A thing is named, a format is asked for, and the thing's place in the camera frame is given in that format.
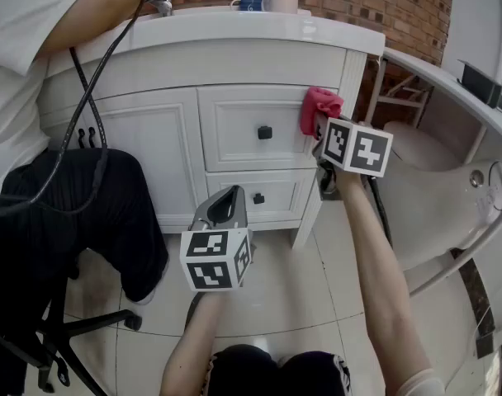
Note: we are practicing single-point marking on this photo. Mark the red cloth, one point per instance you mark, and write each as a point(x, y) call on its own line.
point(317, 105)

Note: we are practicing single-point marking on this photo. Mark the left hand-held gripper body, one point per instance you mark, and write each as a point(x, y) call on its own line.
point(211, 262)

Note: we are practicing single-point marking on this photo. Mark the shallow white drawer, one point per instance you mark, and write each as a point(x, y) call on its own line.
point(284, 196)

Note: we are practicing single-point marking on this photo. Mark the person's black trousers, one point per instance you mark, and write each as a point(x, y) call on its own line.
point(242, 369)

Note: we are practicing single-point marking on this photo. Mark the person's white sleeve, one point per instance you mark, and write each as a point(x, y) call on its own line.
point(424, 384)

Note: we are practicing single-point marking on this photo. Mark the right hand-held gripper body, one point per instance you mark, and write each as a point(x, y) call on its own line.
point(354, 147)

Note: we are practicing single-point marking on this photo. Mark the person's left forearm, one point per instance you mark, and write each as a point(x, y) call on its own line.
point(193, 345)

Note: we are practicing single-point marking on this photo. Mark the white vanity cabinet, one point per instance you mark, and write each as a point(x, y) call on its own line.
point(234, 62)

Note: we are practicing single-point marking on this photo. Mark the chrome faucet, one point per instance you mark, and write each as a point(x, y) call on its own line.
point(164, 6)

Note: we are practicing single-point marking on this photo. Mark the pale pink mug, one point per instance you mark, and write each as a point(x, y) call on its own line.
point(284, 3)

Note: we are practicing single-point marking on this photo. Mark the person's right forearm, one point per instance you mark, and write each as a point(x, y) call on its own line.
point(379, 283)

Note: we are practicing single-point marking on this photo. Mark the black office chair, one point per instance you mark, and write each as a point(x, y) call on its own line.
point(90, 324)

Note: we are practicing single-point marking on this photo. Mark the white cabinet door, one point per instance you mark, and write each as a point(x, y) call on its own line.
point(152, 159)
point(63, 126)

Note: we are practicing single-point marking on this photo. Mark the blue mug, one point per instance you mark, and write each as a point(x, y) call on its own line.
point(251, 2)

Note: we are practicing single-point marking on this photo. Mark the black square drawer knob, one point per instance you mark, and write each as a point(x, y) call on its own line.
point(265, 132)
point(258, 199)

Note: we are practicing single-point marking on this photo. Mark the black box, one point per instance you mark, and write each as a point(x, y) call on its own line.
point(480, 83)

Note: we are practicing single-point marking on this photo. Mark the tall white drawer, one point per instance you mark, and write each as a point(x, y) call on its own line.
point(234, 114)

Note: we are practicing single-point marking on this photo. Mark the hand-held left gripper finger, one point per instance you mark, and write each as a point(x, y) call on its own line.
point(209, 206)
point(240, 208)

